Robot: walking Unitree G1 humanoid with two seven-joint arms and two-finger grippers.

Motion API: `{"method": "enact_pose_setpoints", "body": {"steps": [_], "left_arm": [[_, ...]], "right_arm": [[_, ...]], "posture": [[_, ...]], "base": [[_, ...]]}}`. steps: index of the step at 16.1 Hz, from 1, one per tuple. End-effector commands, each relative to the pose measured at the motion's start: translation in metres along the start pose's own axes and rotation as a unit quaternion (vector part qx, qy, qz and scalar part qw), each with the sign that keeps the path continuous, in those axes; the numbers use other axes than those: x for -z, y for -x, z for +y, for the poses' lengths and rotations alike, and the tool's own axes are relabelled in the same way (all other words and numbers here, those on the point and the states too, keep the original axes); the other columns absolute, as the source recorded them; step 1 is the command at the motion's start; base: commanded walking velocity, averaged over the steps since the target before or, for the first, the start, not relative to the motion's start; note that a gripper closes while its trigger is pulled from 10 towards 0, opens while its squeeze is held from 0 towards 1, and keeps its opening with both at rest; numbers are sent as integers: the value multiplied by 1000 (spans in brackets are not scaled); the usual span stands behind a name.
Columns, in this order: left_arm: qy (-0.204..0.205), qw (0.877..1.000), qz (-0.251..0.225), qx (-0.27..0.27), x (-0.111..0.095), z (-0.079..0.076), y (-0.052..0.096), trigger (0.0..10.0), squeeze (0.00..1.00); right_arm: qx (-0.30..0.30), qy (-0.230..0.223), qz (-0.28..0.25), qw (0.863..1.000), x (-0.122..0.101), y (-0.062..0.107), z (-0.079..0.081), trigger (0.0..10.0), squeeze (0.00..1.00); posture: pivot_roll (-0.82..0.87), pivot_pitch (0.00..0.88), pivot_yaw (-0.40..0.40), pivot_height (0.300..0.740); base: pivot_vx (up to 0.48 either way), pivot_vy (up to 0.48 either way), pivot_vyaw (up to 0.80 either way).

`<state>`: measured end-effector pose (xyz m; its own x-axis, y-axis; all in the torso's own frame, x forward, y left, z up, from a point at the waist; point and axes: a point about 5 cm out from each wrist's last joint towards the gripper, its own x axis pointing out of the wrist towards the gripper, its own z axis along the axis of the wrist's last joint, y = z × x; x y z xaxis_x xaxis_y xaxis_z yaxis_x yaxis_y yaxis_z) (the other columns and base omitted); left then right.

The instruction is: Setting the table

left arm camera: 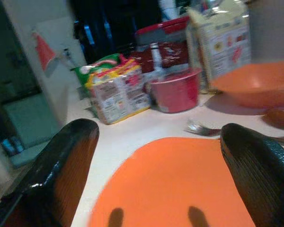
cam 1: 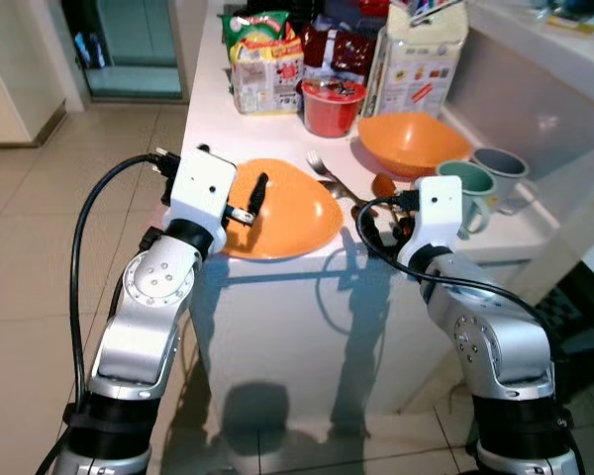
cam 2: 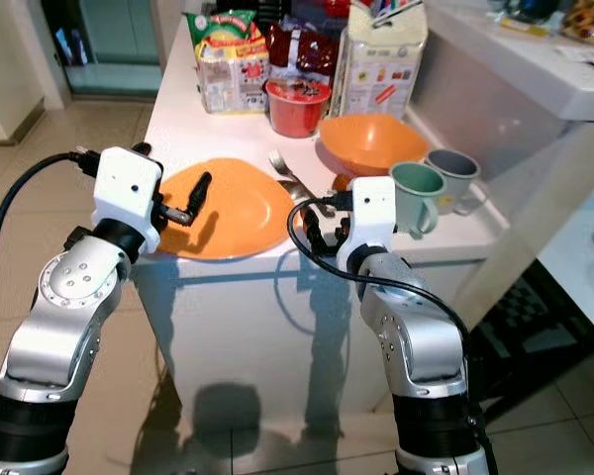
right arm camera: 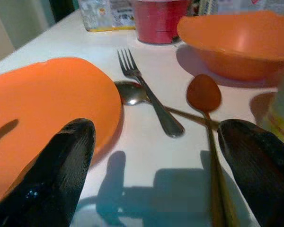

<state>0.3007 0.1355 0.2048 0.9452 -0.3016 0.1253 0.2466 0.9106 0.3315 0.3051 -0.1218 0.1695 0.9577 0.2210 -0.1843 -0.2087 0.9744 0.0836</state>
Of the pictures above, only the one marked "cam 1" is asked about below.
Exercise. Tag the red instant noodle cup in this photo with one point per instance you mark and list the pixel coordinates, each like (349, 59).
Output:
(332, 109)

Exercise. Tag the dark red snack bag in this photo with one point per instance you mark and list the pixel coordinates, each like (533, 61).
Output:
(342, 54)

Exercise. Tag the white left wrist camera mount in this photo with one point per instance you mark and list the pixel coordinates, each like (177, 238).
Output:
(203, 188)

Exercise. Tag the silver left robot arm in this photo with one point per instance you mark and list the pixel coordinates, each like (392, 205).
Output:
(148, 297)

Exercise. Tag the orange plastic bowl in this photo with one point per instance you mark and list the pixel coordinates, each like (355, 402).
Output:
(411, 143)

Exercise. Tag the white rice bag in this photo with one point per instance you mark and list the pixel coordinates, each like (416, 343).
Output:
(421, 69)

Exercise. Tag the orange plastic plate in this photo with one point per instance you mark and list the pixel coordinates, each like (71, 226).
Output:
(292, 218)

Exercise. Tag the silver metal fork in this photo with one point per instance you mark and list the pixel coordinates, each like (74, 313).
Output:
(322, 168)

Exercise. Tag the green yellow noodle pack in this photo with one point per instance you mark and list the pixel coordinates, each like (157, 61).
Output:
(262, 64)

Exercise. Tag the green mug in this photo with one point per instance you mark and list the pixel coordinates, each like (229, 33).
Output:
(473, 193)

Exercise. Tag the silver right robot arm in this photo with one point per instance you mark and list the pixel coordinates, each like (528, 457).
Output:
(495, 346)

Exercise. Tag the grey mug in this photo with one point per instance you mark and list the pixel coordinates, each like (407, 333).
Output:
(507, 173)

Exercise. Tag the glass door with dark frame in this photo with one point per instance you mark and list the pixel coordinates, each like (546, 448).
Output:
(139, 45)

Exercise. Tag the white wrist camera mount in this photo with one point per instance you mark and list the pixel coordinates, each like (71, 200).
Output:
(203, 188)
(438, 208)

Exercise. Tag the white raised counter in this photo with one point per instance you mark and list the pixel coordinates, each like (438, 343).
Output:
(554, 45)

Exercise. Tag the white kitchen island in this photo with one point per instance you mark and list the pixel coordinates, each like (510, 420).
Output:
(297, 327)

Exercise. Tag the orange spoon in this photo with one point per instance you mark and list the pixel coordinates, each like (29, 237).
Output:
(382, 185)

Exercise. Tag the black white checkered mat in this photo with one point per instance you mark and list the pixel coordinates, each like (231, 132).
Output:
(584, 317)

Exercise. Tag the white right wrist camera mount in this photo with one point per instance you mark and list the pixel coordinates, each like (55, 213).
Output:
(438, 208)

